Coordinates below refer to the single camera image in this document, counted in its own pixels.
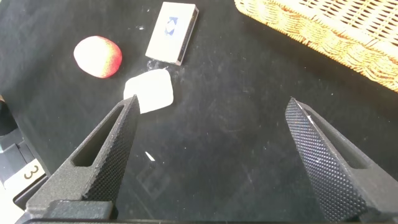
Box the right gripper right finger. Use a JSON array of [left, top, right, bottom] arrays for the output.
[[284, 97, 398, 223]]

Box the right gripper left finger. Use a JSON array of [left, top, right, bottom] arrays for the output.
[[25, 95, 141, 221]]

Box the white soap bar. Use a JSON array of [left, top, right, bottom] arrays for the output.
[[123, 68, 174, 114]]

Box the red toy peach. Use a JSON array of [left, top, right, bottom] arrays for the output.
[[73, 35, 123, 79]]

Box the playing card box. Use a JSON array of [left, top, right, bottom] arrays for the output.
[[145, 1, 200, 67]]

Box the wicker basket with brown handles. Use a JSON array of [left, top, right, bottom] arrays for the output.
[[234, 0, 398, 93]]

